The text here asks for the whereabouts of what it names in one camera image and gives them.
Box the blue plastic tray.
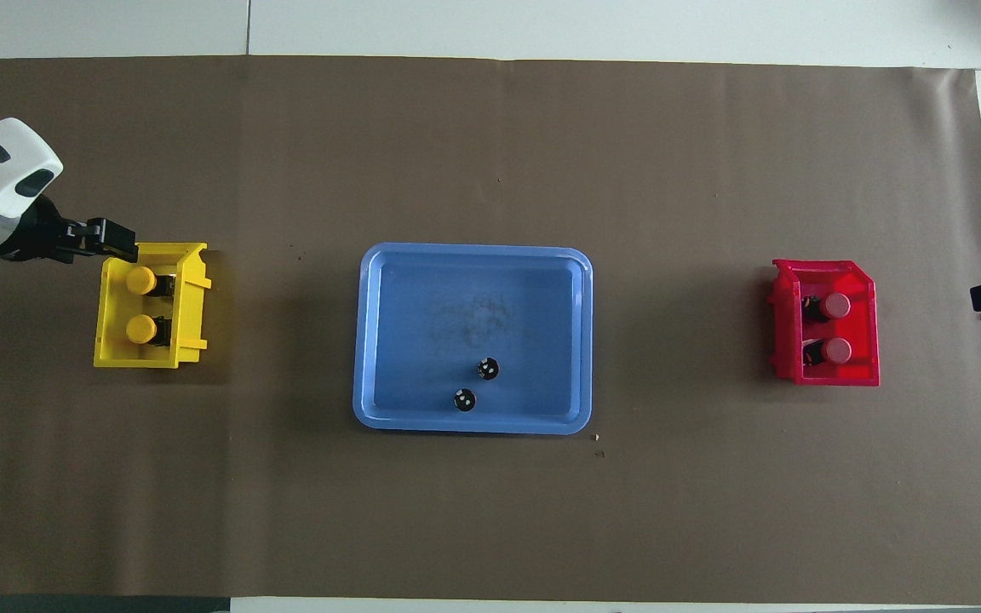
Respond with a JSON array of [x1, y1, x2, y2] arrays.
[[352, 243, 594, 436]]

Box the red plastic bin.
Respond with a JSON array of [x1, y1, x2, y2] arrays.
[[768, 259, 881, 387]]

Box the red push button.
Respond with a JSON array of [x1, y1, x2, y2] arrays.
[[801, 292, 852, 323], [801, 337, 854, 367]]

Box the yellow plastic bin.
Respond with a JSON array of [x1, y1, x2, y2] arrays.
[[94, 242, 212, 370]]

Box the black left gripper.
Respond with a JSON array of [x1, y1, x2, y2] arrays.
[[0, 194, 140, 265]]

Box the brown paper table mat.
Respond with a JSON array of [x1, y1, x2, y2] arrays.
[[0, 55, 981, 601]]

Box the yellow push button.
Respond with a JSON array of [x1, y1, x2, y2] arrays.
[[125, 266, 176, 297], [125, 314, 175, 346]]

